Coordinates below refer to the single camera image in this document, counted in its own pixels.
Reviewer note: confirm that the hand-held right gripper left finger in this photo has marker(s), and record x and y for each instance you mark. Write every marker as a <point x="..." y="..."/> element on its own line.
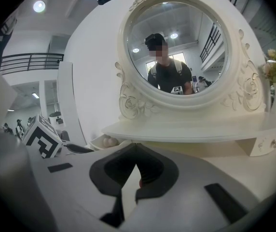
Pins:
<point x="75" y="190"/>

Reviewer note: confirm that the white machine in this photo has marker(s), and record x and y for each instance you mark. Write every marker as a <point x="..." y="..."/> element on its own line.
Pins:
<point x="56" y="121"/>

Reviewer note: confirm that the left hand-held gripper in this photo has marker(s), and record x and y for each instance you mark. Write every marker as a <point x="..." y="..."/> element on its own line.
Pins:
<point x="41" y="139"/>

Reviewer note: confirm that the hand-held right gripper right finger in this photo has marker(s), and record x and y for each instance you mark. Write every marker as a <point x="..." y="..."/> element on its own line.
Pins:
<point x="188" y="202"/>

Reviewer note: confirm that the oval white-framed mirror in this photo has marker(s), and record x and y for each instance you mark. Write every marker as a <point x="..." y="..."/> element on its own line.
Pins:
<point x="176" y="103"/>

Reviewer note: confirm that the long black balcony railing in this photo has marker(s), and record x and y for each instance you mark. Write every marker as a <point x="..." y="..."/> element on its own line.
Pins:
<point x="31" y="63"/>

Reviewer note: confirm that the round ceiling lamp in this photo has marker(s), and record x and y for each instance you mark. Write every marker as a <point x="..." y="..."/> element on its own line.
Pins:
<point x="39" y="6"/>

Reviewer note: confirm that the white dressing table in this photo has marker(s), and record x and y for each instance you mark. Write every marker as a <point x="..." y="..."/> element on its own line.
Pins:
<point x="188" y="129"/>

